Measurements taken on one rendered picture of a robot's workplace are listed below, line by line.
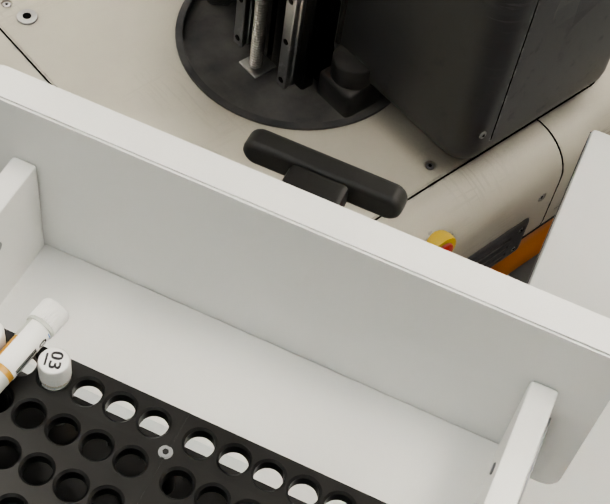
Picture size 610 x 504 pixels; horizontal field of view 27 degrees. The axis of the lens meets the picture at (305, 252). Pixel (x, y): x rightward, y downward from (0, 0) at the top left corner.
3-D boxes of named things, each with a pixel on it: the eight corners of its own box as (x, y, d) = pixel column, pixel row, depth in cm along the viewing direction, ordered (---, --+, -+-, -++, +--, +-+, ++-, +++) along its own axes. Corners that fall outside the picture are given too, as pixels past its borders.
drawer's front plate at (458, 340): (11, 214, 62) (-10, 57, 53) (565, 458, 57) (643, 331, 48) (-8, 240, 61) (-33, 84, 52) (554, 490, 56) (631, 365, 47)
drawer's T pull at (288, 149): (251, 142, 56) (253, 121, 55) (406, 206, 54) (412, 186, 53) (215, 198, 54) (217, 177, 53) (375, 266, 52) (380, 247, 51)
